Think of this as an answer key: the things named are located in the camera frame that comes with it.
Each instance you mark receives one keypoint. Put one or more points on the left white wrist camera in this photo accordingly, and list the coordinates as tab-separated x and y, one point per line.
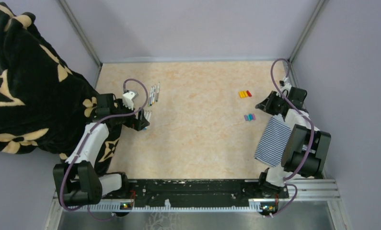
128	99

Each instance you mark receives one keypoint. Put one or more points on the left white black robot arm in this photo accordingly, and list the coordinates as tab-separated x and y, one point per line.
77	182

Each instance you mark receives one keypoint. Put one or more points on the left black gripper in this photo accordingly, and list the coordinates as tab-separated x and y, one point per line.
142	121

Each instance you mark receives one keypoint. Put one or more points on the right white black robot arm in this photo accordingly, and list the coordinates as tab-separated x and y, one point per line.
290	145

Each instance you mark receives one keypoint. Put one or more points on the green end white marker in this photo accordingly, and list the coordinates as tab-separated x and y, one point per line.
152	95

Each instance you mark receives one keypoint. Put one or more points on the orange cap white marker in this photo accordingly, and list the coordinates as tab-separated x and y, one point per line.
153	94

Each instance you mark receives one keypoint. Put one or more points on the black floral blanket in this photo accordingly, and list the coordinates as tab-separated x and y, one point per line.
43	103

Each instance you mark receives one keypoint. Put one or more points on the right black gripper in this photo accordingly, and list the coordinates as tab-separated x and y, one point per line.
274	96

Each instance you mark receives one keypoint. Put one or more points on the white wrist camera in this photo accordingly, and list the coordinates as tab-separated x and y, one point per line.
128	99
285	85

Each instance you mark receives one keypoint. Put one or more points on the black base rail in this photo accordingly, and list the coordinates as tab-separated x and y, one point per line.
197	195

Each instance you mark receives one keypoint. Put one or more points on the blue striped cloth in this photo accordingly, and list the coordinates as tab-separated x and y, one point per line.
273	141

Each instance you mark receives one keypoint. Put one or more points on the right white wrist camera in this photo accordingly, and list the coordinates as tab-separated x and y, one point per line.
285	85

